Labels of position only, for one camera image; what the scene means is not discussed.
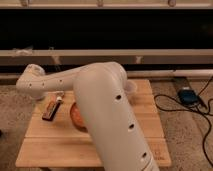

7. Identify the brown chocolate bar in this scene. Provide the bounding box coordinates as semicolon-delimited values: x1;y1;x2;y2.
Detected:
42;97;63;121

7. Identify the black cable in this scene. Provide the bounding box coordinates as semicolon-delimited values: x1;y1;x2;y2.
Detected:
153;77;213;168

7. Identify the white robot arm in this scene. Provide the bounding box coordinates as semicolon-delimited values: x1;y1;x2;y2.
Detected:
16;62;160;171

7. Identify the orange ceramic bowl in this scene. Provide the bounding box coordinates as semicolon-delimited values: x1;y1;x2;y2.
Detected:
70;103;87;132

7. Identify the blue power adapter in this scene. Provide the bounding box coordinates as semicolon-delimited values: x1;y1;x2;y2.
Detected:
178;89;198;105

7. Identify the white bed frame rail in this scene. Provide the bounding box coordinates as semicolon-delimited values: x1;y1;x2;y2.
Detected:
0;49;213;66

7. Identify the translucent plastic cup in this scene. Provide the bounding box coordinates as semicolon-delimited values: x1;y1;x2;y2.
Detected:
124;80;138;101

